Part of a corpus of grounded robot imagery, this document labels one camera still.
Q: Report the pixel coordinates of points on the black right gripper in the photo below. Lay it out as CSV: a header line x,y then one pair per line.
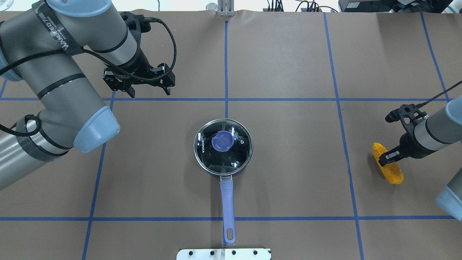
x,y
410,145

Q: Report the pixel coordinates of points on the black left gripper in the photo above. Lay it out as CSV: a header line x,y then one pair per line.
x,y
139,64

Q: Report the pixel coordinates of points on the yellow toy corn cob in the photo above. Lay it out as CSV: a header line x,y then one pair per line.
x,y
391,172

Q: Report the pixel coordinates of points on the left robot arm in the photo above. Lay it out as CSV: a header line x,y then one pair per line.
x,y
38,47

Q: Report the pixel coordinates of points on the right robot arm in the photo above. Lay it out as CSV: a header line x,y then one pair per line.
x,y
424,135

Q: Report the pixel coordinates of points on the glass pot lid purple knob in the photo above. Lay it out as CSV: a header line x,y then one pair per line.
x,y
223,147

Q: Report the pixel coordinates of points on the brown paper table cover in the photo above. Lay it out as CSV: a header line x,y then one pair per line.
x,y
313,91

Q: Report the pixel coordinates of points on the black monitor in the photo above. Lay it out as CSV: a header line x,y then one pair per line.
x,y
394,6

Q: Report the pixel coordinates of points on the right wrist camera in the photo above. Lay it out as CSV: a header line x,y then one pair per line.
x,y
409,115

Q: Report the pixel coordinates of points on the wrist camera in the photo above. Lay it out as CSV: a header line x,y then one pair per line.
x,y
137,24
409,115

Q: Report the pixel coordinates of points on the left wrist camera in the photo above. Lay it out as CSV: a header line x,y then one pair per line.
x,y
137,24

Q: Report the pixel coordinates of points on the dark blue saucepan purple handle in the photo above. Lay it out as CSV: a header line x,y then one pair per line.
x,y
226,185

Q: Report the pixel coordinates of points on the aluminium frame post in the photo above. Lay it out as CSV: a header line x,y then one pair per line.
x,y
225,8

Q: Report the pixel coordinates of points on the black cable hub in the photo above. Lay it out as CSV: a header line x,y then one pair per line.
x,y
311,6

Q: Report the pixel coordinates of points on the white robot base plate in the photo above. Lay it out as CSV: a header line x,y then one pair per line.
x,y
225,254

